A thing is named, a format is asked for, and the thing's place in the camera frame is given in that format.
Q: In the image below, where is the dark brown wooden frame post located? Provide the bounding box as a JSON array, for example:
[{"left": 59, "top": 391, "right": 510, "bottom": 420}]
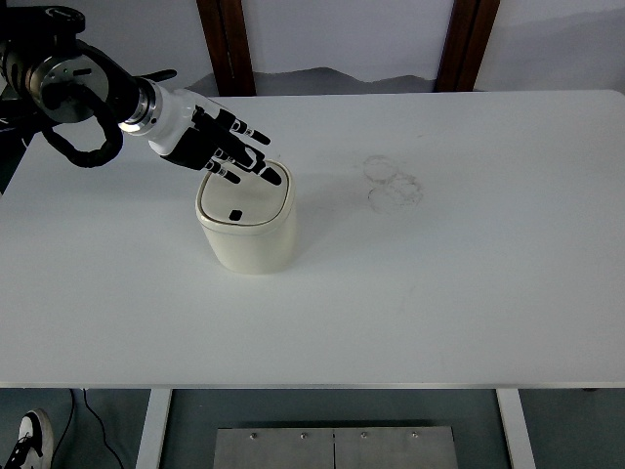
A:
[
  {"left": 434, "top": 0, "right": 502, "bottom": 93},
  {"left": 196, "top": 0, "right": 258, "bottom": 98}
]

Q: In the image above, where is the grey metal plate with screws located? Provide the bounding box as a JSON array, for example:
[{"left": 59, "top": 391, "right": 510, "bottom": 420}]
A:
[{"left": 213, "top": 426, "right": 458, "bottom": 469}]

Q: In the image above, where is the thin black floor cable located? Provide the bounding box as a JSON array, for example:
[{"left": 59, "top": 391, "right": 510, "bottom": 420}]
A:
[
  {"left": 81, "top": 389, "right": 128, "bottom": 469},
  {"left": 48, "top": 389, "right": 77, "bottom": 469}
]

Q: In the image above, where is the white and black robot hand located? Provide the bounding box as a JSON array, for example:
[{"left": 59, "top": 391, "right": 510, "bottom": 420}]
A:
[{"left": 147, "top": 85, "right": 283, "bottom": 187}]

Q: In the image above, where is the white table leg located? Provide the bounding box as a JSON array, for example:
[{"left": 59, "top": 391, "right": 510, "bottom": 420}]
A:
[
  {"left": 135, "top": 389, "right": 173, "bottom": 469},
  {"left": 496, "top": 389, "right": 537, "bottom": 469}
]

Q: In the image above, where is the cream plastic flip-lid trash bin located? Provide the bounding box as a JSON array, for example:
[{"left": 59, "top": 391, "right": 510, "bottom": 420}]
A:
[{"left": 194, "top": 159, "right": 298, "bottom": 275}]

